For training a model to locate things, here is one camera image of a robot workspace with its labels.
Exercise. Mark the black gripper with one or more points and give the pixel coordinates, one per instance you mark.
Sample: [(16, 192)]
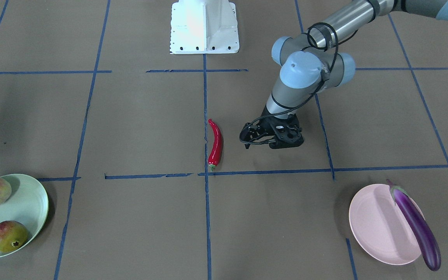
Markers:
[(267, 125)]

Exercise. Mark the red chili pepper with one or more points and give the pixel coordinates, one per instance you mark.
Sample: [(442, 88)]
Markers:
[(215, 155)]

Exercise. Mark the purple eggplant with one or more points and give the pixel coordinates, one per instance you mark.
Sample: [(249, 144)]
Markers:
[(425, 238)]

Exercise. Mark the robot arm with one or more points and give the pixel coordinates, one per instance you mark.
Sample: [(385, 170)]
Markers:
[(311, 63)]

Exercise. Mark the pink plate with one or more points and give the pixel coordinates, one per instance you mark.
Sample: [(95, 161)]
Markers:
[(380, 228)]

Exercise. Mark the brown paper table cover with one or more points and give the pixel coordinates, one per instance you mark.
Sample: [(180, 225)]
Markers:
[(116, 128)]

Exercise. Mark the green plate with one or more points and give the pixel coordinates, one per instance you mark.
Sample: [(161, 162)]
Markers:
[(28, 205)]

